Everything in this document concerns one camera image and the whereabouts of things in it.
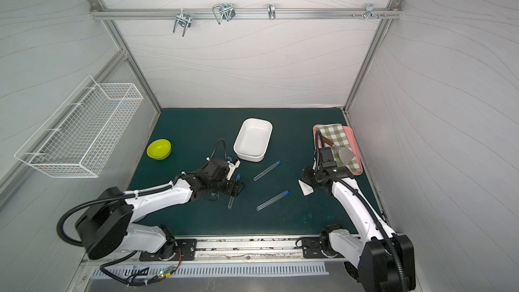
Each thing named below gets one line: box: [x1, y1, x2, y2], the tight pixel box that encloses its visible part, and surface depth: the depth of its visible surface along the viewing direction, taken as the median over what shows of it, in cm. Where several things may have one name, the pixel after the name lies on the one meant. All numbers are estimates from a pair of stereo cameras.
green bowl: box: [145, 138, 172, 161], surface depth 100 cm
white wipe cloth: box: [298, 179, 315, 197], surface depth 89 cm
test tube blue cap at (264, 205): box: [256, 189, 290, 212], surface depth 86 cm
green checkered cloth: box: [318, 123, 361, 174], surface depth 109 cm
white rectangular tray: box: [233, 118, 274, 163], surface depth 109 cm
